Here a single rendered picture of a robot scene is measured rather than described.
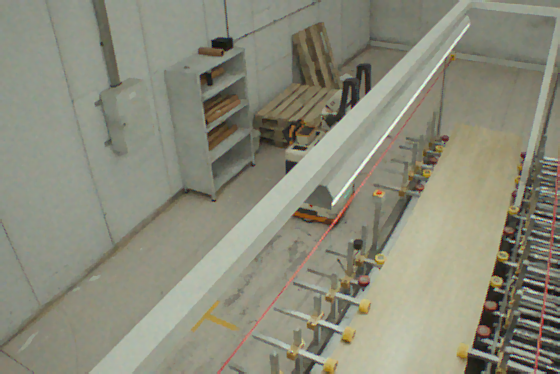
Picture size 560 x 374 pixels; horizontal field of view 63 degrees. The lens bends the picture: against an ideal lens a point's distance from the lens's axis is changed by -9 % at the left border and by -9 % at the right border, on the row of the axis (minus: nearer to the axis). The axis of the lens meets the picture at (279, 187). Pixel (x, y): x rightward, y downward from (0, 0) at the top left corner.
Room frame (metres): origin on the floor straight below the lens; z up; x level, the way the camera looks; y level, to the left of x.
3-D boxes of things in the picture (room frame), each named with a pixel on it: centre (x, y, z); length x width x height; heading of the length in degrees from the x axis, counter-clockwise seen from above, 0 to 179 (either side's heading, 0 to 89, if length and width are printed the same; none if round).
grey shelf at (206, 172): (5.17, 0.70, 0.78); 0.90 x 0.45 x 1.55; 149
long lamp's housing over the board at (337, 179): (2.26, -0.73, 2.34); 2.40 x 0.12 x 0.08; 149
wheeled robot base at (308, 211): (4.45, -0.41, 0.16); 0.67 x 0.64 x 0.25; 63
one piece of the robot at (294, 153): (4.49, -0.33, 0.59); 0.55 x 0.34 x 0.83; 153
